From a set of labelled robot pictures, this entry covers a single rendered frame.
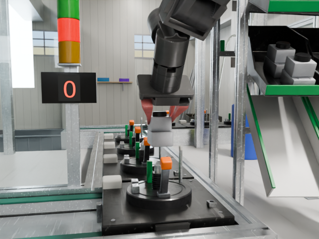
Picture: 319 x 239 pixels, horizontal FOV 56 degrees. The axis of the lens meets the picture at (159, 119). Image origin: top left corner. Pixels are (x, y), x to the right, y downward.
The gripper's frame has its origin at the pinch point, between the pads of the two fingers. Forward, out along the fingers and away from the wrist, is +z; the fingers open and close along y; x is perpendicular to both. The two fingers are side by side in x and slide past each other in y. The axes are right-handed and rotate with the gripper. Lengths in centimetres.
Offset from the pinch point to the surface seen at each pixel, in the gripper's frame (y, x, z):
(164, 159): 0.5, 10.4, 0.5
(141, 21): -110, -802, 342
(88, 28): 41, -736, 341
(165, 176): 0.2, 12.0, 3.5
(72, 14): 17.9, -21.5, -12.4
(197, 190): -9.4, 8.2, 14.9
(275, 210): -36.0, 6.9, 29.6
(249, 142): -59, -45, 58
